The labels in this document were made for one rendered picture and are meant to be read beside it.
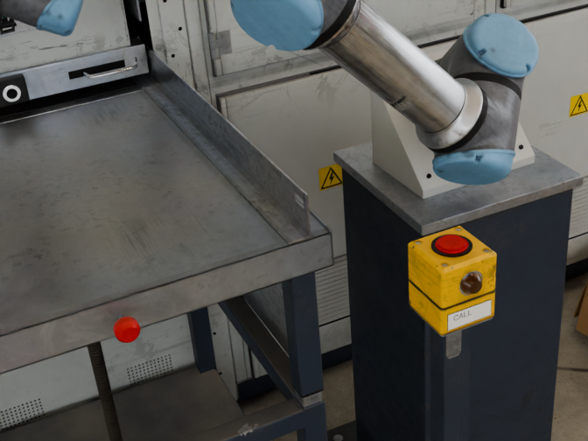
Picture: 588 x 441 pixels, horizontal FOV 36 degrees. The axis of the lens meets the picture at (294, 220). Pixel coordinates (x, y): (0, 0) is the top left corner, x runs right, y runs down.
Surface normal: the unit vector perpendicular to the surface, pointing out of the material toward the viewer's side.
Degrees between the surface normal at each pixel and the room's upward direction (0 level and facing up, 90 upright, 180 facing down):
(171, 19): 90
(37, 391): 90
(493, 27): 39
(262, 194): 0
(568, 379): 0
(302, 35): 119
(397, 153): 90
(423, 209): 0
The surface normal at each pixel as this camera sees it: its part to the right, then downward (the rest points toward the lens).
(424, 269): -0.90, 0.27
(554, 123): 0.42, 0.46
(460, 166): -0.12, 0.95
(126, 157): -0.07, -0.86
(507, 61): 0.28, -0.43
